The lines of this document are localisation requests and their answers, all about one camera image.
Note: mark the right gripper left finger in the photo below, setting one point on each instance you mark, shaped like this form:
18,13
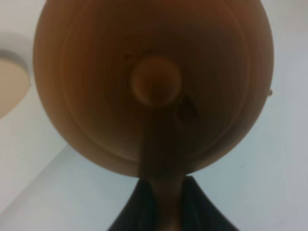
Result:
142,211

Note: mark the beige round teapot coaster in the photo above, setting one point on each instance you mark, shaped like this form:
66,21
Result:
14,81

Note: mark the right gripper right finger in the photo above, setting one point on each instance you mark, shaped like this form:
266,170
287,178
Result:
197,211

